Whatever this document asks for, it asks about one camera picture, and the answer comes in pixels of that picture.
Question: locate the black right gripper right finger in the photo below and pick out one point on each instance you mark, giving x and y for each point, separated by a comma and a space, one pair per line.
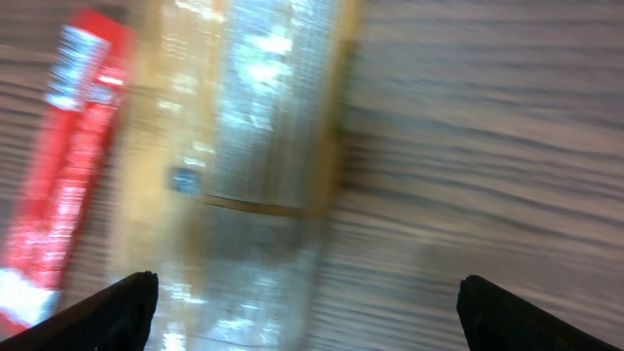
494, 319

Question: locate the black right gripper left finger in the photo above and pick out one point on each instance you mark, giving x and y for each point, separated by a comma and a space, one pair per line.
117, 318

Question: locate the long orange noodle packet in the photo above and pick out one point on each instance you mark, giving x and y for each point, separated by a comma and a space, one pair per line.
227, 165

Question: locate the thin red stick sachet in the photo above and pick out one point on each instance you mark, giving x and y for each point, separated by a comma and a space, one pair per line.
87, 86

